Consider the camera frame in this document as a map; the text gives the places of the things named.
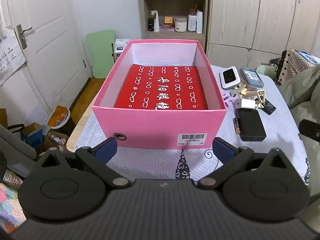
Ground pink cardboard box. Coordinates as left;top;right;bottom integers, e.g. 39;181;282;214
91;39;228;148

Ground red printed cloth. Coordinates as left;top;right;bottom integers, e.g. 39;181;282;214
114;64;208;110

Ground green blanket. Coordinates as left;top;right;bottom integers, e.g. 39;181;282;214
257;65;320;140

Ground patterned tote bag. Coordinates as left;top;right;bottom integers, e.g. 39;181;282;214
277;49;320;85

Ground white pocket router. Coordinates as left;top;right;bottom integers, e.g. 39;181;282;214
219;66;242;90

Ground colourful cloth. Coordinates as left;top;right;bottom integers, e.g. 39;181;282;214
0;170;27;233

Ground wooden bookshelf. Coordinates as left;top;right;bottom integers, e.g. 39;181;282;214
137;0;209;53

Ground wooden wardrobe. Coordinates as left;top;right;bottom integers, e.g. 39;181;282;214
205;0;320;65

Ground white bottle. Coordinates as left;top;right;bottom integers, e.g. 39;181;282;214
196;10;203;34

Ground metal door handle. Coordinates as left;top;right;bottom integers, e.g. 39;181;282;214
16;24;33;50

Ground wooden bed frame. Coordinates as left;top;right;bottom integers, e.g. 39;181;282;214
67;80;107;153

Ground white door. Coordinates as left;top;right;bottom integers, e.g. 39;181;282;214
0;0;92;110

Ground white tube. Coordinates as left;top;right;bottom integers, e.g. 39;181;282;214
153;10;160;32

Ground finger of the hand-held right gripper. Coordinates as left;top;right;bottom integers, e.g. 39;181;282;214
299;119;320;145

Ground black power bank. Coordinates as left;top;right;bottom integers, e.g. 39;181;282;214
236;108;266;142

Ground white jar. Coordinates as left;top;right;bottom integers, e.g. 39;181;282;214
174;16;188;32

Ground white can with red cap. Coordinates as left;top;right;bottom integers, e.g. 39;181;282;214
188;9;197;33

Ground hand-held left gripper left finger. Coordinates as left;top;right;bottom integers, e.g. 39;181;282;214
37;137;132;190

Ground purple clip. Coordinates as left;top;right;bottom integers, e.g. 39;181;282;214
224;92;237;108

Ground trash bin with orange bag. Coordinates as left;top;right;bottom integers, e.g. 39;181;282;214
47;105;75;138

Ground black card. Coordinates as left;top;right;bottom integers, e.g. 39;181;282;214
260;99;277;115

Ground beige phone holder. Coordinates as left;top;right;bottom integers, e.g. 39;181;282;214
244;88;267;105

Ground gold keys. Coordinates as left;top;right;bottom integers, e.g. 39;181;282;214
231;84;248;97

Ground green board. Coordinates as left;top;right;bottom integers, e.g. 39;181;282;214
85;30;116;79

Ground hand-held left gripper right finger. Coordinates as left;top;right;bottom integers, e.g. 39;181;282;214
197;137;290;190

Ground small open brown carton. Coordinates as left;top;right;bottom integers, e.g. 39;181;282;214
45;132;68;153

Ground white charger plug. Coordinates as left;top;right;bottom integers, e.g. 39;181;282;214
234;99;258;110

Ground blue cardboard box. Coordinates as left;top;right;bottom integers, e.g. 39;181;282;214
20;122;44;148

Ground white tissue pack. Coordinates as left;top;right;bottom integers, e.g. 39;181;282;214
114;38;131;63

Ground grey pocket router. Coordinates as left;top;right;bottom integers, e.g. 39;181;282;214
239;66;264;88

